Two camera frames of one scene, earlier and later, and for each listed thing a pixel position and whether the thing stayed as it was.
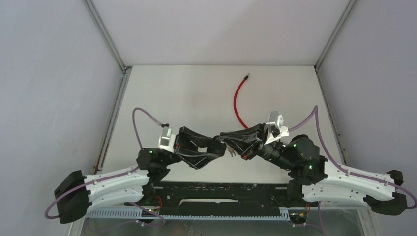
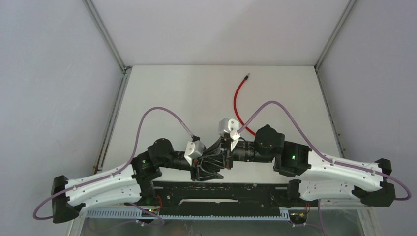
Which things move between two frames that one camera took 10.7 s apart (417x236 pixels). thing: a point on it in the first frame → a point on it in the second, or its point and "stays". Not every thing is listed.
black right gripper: x=248 y=148 → x=226 y=149
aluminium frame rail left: x=126 y=71 stays
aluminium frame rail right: x=365 y=218 stays
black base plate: x=221 y=197 stays
